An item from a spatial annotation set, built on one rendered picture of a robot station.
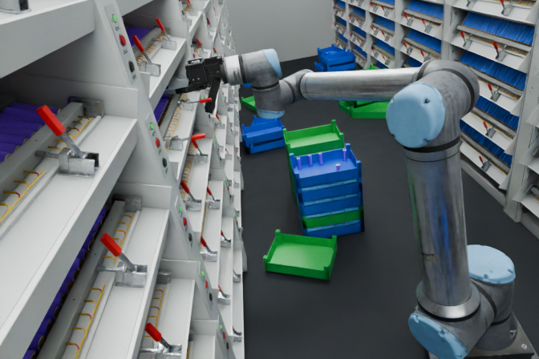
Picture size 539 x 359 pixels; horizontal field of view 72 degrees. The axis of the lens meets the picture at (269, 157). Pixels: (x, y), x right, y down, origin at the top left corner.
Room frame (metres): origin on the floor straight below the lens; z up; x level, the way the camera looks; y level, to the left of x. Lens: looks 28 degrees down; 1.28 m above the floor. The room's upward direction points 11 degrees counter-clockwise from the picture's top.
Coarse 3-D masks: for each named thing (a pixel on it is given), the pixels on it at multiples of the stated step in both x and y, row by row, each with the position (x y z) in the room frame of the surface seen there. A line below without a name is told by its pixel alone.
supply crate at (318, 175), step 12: (348, 144) 1.60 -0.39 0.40; (300, 156) 1.61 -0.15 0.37; (312, 156) 1.61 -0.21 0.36; (324, 156) 1.61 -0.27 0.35; (336, 156) 1.61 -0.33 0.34; (348, 156) 1.59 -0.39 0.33; (312, 168) 1.56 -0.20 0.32; (324, 168) 1.54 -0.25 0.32; (348, 168) 1.50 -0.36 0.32; (360, 168) 1.41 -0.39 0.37; (300, 180) 1.42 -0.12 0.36; (312, 180) 1.42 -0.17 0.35; (324, 180) 1.42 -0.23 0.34; (336, 180) 1.42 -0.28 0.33
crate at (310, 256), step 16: (288, 240) 1.43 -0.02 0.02; (304, 240) 1.40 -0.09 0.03; (320, 240) 1.36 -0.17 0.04; (336, 240) 1.32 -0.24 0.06; (272, 256) 1.35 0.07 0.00; (288, 256) 1.33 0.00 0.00; (304, 256) 1.31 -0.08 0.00; (320, 256) 1.29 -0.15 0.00; (288, 272) 1.23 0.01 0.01; (304, 272) 1.20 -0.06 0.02; (320, 272) 1.17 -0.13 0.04
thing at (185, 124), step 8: (184, 96) 1.22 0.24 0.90; (192, 96) 1.24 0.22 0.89; (184, 112) 1.08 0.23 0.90; (192, 112) 1.09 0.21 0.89; (176, 120) 1.01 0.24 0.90; (184, 120) 1.02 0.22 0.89; (192, 120) 1.03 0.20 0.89; (176, 128) 0.96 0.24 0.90; (184, 128) 0.97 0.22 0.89; (192, 128) 1.06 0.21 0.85; (184, 136) 0.91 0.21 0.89; (184, 144) 0.87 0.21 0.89; (168, 152) 0.81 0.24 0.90; (176, 152) 0.82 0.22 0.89; (184, 152) 0.83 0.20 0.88; (176, 160) 0.78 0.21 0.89; (184, 160) 0.85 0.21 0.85; (176, 168) 0.69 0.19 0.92; (176, 176) 0.69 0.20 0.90
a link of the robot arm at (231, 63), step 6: (228, 60) 1.14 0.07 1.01; (234, 60) 1.14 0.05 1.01; (228, 66) 1.13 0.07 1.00; (234, 66) 1.12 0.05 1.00; (228, 72) 1.12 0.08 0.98; (234, 72) 1.12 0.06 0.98; (240, 72) 1.12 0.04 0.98; (228, 78) 1.12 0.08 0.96; (234, 78) 1.12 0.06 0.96; (240, 78) 1.12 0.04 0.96; (234, 84) 1.14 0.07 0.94
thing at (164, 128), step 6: (174, 96) 1.14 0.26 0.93; (180, 96) 1.19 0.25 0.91; (186, 96) 1.20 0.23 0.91; (174, 102) 1.09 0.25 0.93; (168, 108) 1.04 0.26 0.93; (174, 108) 1.04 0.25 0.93; (168, 114) 1.00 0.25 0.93; (168, 120) 0.95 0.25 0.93; (162, 126) 0.91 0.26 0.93; (168, 126) 0.94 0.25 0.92; (162, 132) 0.87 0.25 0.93; (162, 138) 0.84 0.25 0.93
